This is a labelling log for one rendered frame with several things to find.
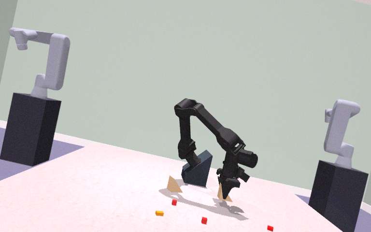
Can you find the small orange block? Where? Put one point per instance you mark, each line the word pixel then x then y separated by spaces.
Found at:
pixel 159 213

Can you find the tan triangular block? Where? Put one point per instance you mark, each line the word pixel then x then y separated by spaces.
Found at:
pixel 173 186
pixel 220 195

